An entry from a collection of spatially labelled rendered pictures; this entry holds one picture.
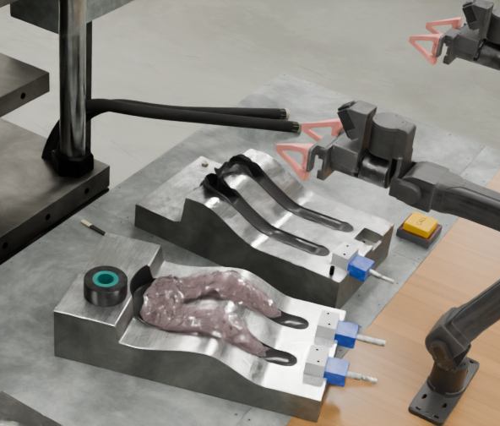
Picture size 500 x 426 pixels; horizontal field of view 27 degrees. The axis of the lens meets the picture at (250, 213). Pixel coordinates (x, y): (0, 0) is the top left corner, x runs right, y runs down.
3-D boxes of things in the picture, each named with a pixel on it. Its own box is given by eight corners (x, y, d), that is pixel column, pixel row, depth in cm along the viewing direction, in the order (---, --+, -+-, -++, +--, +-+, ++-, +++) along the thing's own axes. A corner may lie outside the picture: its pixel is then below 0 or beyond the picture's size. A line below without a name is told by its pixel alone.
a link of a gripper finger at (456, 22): (420, 18, 227) (459, 30, 224) (432, 8, 232) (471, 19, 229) (415, 46, 231) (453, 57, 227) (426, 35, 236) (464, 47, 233)
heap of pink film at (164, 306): (285, 306, 199) (289, 274, 194) (263, 365, 184) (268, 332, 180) (158, 275, 203) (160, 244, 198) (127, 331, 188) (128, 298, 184)
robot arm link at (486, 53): (478, 37, 219) (508, 46, 217) (486, 29, 223) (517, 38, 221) (471, 66, 223) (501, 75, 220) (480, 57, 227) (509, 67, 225)
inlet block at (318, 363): (376, 383, 188) (381, 361, 185) (372, 401, 184) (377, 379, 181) (307, 366, 190) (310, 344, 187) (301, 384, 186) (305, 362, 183)
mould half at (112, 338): (342, 332, 203) (350, 288, 197) (317, 423, 182) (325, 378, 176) (105, 275, 211) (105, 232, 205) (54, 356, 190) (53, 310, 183)
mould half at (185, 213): (387, 256, 226) (398, 205, 218) (333, 317, 207) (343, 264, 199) (199, 177, 245) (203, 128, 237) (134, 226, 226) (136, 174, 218)
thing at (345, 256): (397, 286, 207) (401, 265, 204) (386, 299, 203) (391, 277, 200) (339, 262, 212) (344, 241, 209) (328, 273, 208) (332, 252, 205)
